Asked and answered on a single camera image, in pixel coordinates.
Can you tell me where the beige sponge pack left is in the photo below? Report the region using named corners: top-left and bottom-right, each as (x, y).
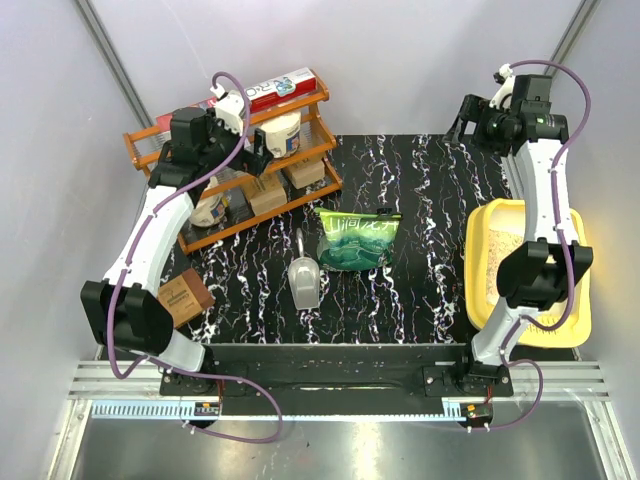
top-left (240, 173), bottom-right (288, 215)

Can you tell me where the beige sponge pack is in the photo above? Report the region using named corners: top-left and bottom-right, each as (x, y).
top-left (284, 159), bottom-right (325, 189)
top-left (240, 173), bottom-right (288, 215)

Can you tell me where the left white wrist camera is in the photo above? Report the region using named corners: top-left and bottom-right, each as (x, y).
top-left (210, 86), bottom-right (246, 134)

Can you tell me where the purple cable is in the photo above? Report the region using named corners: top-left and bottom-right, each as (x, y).
top-left (462, 59), bottom-right (594, 432)
top-left (107, 72), bottom-right (284, 445)

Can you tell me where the green litter bag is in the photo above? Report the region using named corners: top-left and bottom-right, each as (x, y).
top-left (315, 207), bottom-right (403, 271)

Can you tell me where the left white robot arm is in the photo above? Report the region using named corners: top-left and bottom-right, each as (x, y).
top-left (80, 107), bottom-right (273, 396)

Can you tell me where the orange wooden shelf rack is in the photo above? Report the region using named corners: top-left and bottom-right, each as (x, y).
top-left (123, 69), bottom-right (343, 255)

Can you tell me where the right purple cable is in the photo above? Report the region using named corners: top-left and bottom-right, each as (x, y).
top-left (462, 59), bottom-right (594, 432)

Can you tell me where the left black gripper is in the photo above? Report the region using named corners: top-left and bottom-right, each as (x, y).
top-left (200, 109), bottom-right (273, 177)

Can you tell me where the white printed mug lower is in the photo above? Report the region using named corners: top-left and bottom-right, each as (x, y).
top-left (189, 193), bottom-right (228, 228)

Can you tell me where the red grey wrap box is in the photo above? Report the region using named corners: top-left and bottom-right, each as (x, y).
top-left (156, 97), bottom-right (217, 133)

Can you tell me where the red white foil box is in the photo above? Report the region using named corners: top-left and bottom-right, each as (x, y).
top-left (245, 67), bottom-right (317, 114)

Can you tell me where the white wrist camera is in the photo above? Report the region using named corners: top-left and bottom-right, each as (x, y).
top-left (210, 86), bottom-right (246, 134)
top-left (489, 64), bottom-right (515, 109)

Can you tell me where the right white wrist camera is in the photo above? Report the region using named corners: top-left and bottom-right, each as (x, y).
top-left (489, 64), bottom-right (515, 109)

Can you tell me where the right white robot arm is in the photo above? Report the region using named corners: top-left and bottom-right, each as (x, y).
top-left (425, 65), bottom-right (593, 396)

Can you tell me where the yellow litter box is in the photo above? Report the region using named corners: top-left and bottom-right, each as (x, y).
top-left (464, 198), bottom-right (592, 349)

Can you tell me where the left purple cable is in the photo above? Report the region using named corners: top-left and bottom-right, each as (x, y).
top-left (107, 72), bottom-right (284, 445)

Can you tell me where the beige sponge pack right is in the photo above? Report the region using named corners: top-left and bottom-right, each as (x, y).
top-left (284, 159), bottom-right (325, 189)

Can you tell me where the grey metal scoop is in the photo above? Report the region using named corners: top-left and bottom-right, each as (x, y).
top-left (288, 228), bottom-right (320, 311)

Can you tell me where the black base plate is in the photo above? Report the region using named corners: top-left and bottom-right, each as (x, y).
top-left (160, 344), bottom-right (514, 418)

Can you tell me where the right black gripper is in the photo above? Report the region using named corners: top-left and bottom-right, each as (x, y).
top-left (442, 94), bottom-right (517, 158)

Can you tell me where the brown scouring pad pack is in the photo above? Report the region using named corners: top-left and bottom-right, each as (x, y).
top-left (158, 268), bottom-right (215, 329)

